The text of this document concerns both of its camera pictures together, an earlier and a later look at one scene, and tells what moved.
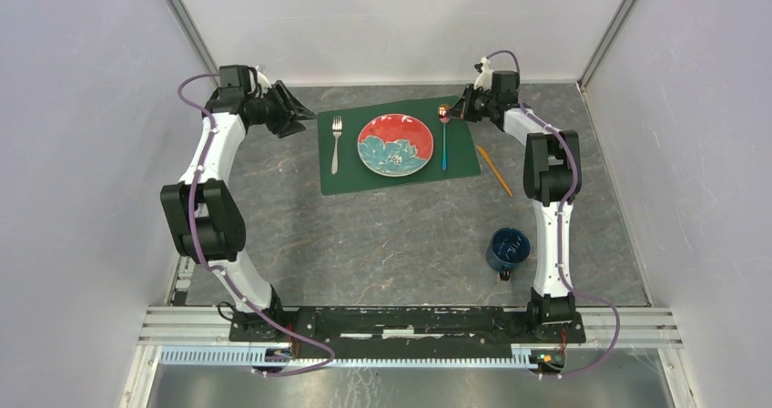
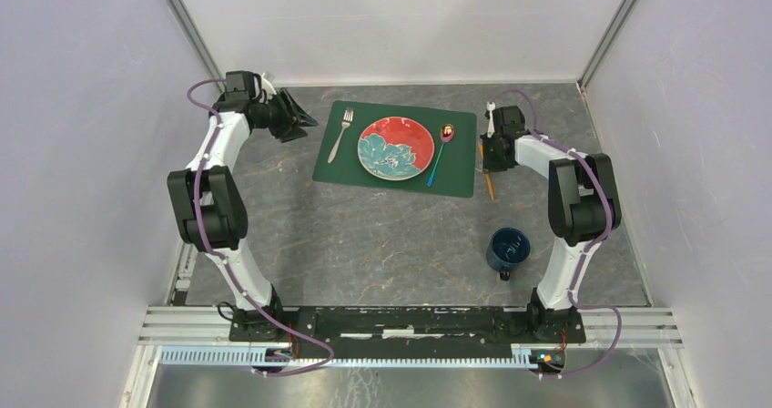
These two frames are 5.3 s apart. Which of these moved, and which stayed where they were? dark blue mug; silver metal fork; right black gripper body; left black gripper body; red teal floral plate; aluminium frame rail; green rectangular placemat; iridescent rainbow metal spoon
Moved: green rectangular placemat; silver metal fork; right black gripper body; iridescent rainbow metal spoon
Stayed: red teal floral plate; dark blue mug; aluminium frame rail; left black gripper body
